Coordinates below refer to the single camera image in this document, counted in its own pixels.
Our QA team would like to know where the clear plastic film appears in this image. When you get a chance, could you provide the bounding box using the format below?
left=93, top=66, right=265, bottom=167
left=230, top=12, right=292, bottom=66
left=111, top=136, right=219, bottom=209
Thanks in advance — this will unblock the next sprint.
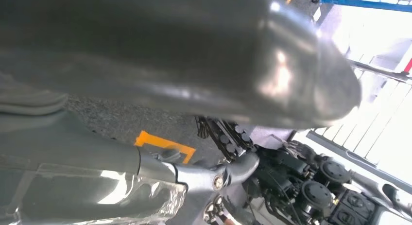
left=0, top=164, right=188, bottom=225

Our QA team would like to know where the blue metal shelf rack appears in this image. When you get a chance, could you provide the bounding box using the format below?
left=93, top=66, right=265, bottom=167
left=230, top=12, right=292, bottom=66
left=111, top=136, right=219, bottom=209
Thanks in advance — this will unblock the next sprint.
left=312, top=0, right=412, bottom=13

